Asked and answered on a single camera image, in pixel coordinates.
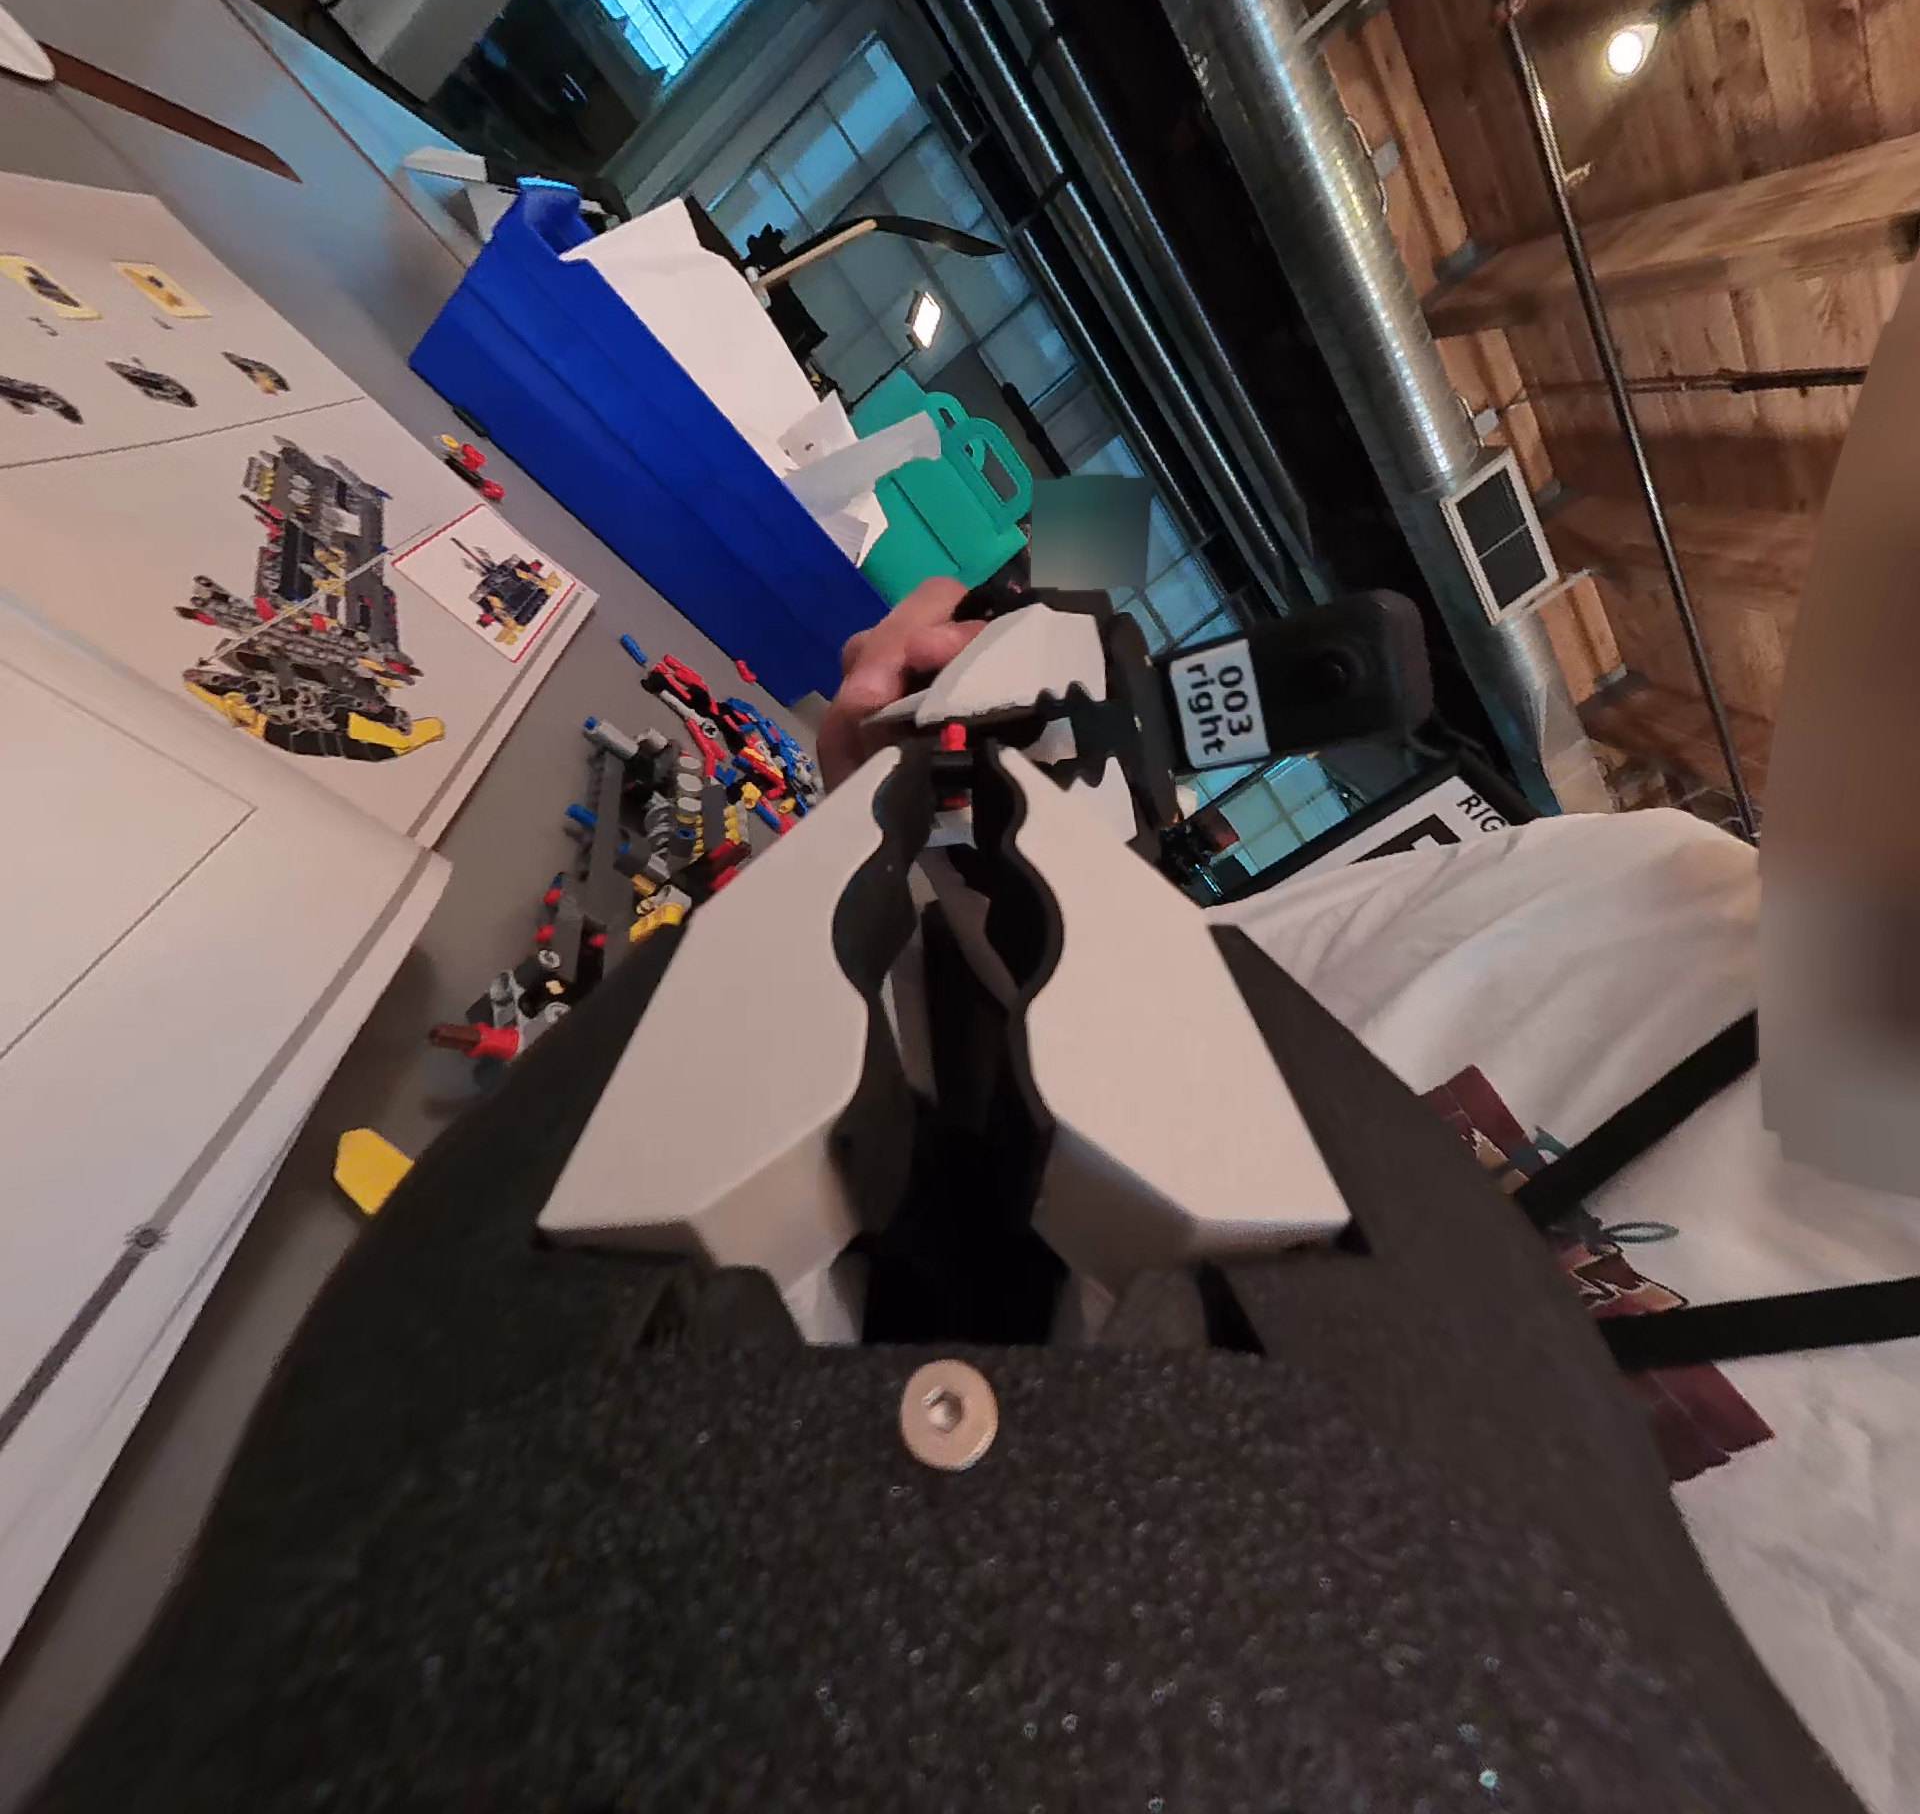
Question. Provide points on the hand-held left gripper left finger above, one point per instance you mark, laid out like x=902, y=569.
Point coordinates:
x=705, y=1080

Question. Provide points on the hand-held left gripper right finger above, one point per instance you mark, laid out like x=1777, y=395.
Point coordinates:
x=1186, y=1080

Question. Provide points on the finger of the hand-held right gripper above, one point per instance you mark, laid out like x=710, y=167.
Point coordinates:
x=1073, y=754
x=1005, y=668

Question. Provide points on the small black lego connector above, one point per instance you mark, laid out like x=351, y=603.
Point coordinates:
x=949, y=783

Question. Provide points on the grey black lego chassis assembly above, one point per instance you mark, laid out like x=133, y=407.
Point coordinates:
x=645, y=824

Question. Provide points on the pile of red blue lego pins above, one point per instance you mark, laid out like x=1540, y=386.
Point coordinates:
x=720, y=712

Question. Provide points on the yellow and black lego arc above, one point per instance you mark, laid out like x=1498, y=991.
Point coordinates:
x=368, y=1168

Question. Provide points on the white instruction booklet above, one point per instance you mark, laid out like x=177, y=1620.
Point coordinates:
x=150, y=569

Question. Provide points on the cluster of small lego bushes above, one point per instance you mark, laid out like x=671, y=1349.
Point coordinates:
x=468, y=457

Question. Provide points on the person's right hand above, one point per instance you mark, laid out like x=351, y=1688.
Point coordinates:
x=884, y=652

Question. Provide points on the teal fabric bag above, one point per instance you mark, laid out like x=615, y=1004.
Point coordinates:
x=931, y=525

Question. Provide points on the black white printed sign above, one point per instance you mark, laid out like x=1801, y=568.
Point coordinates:
x=1477, y=810

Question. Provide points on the white vent grille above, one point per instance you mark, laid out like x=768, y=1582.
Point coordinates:
x=1501, y=540

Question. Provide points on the white printed t-shirt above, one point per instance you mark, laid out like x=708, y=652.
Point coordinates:
x=1501, y=946

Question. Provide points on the wooden board stand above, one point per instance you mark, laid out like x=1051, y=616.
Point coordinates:
x=817, y=254

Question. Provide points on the blue plastic bin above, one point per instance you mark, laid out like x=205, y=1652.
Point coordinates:
x=599, y=390

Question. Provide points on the white paper sheets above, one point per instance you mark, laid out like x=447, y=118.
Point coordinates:
x=676, y=284

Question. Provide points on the ceiling spot lamp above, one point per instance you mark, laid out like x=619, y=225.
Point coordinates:
x=1628, y=45

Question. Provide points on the white tablet stand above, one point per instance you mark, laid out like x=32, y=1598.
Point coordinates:
x=18, y=45

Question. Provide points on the silver ventilation duct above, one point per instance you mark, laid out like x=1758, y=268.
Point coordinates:
x=1351, y=225

